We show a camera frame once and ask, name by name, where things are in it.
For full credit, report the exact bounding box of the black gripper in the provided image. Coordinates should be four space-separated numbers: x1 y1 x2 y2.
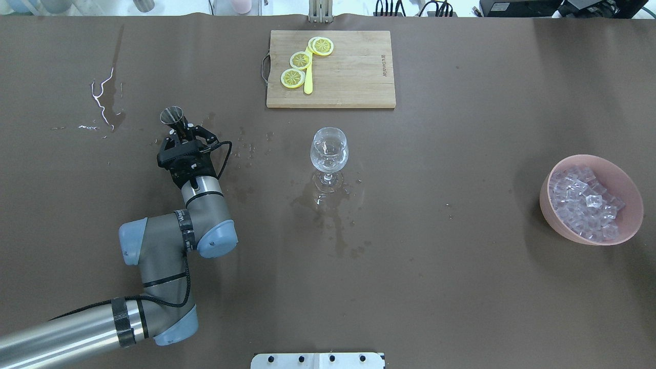
157 125 219 189

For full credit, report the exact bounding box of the steel double jigger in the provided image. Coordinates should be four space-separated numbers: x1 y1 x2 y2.
160 106 189 140

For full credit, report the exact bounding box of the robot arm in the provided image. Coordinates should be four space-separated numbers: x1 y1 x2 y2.
2 122 238 368

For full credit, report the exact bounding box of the clear wine glass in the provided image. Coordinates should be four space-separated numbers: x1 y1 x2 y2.
310 128 349 193

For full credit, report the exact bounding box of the pile of clear ice cubes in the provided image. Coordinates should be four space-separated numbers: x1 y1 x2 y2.
547 165 626 241

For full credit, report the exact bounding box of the lemon slice lower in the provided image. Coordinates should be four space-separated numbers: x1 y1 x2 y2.
280 68 305 89

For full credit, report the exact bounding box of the lemon slice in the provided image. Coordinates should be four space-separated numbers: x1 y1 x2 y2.
289 51 313 70
307 36 334 56
280 68 305 89

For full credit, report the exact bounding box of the yellow plastic knife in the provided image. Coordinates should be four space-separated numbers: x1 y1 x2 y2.
303 46 314 95

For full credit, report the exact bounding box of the lemon slice middle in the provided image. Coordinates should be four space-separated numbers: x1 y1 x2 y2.
289 51 313 70

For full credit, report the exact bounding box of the pink plastic cup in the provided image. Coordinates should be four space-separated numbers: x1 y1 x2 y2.
230 0 252 14

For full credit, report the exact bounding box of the lemon slice top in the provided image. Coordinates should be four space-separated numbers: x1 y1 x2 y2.
307 36 334 56

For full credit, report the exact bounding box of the wooden cutting board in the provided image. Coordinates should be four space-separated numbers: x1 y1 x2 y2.
265 30 397 108

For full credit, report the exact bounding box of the pink bowl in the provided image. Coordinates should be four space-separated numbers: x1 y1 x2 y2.
539 154 644 246

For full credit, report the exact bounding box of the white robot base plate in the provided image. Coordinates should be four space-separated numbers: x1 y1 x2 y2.
250 352 386 368

